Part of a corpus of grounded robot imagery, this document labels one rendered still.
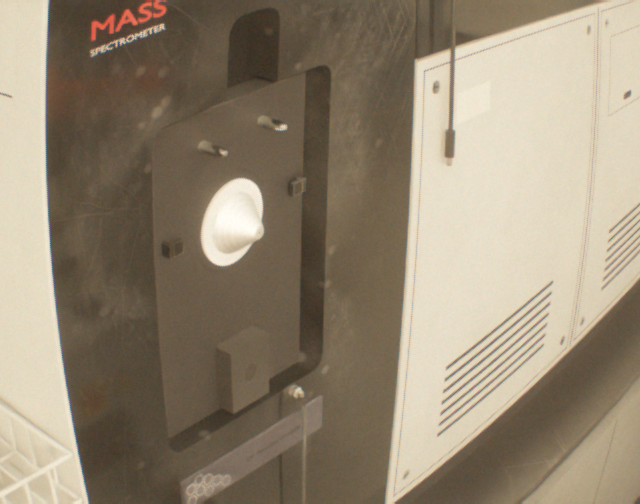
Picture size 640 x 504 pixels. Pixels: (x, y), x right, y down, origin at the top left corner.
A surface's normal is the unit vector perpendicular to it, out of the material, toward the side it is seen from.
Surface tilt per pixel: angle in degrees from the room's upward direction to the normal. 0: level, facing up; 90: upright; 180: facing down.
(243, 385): 90
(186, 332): 90
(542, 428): 0
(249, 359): 90
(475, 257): 90
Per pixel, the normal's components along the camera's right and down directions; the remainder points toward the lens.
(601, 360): 0.03, -0.89
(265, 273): 0.79, 0.30
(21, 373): -0.61, 0.35
